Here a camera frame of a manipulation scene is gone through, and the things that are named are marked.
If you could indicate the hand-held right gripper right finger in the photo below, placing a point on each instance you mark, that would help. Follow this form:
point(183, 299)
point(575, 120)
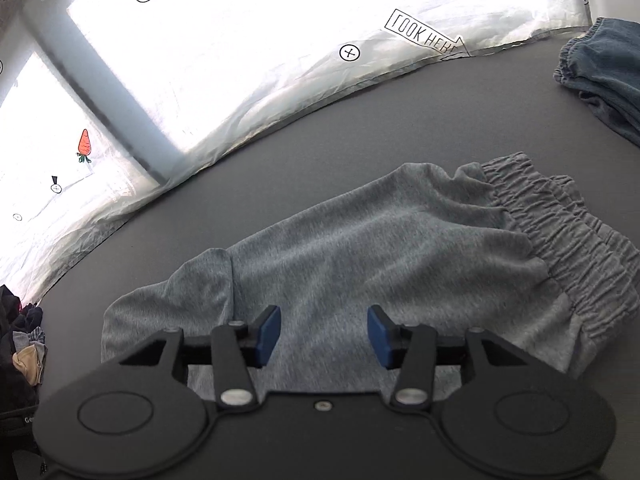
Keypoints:
point(382, 335)

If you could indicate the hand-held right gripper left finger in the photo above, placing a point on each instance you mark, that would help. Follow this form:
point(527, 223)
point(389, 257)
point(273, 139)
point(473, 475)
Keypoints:
point(267, 335)

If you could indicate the grey shirt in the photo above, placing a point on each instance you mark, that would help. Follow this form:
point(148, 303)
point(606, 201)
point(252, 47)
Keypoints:
point(375, 240)

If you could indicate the small black cloth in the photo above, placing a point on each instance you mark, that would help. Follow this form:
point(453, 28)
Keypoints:
point(31, 317)

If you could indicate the beige garment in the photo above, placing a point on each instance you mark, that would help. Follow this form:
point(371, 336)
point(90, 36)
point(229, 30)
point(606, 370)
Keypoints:
point(27, 363)

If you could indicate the small grey cloth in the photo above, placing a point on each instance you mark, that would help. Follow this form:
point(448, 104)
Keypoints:
point(24, 342)

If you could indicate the black ribbed sweater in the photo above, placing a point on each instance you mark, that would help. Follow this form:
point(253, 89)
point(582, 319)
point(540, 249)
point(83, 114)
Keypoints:
point(12, 395)

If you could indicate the white printed curtain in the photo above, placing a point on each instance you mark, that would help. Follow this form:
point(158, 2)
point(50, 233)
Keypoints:
point(250, 60)

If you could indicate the folded blue jeans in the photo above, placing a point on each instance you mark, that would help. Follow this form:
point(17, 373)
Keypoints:
point(610, 75)

